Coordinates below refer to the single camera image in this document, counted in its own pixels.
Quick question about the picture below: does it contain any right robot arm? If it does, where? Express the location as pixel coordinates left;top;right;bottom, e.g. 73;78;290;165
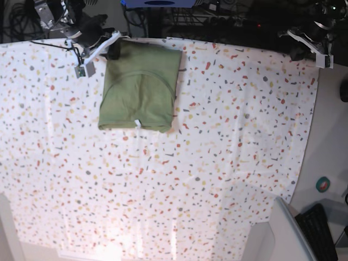
34;1;122;65

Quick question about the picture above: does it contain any black keyboard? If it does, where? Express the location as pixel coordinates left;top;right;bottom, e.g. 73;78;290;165
295;203;338;261

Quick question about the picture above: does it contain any blue box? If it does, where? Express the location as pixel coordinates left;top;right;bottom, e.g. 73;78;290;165
121;0;204;8

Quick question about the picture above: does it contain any black object at right edge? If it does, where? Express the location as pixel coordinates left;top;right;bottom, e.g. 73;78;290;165
339;79;348;103

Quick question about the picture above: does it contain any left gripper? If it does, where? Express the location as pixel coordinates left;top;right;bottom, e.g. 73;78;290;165
289;20;333;61

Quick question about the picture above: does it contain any grey plastic bin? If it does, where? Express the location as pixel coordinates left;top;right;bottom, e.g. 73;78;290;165
242;197;316;261

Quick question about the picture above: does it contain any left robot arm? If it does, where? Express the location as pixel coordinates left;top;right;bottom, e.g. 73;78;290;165
287;1;347;69

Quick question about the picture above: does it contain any green tape roll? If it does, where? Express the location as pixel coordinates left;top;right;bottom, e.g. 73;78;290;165
315;177;331;193

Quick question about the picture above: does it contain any green t-shirt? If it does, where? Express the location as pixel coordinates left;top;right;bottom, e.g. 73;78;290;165
98;40;182;133

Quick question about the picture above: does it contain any terrazzo patterned tablecloth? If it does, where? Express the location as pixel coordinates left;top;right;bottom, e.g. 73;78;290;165
1;38;319;260

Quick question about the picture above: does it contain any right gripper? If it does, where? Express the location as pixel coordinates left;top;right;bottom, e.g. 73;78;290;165
69;15;121;60

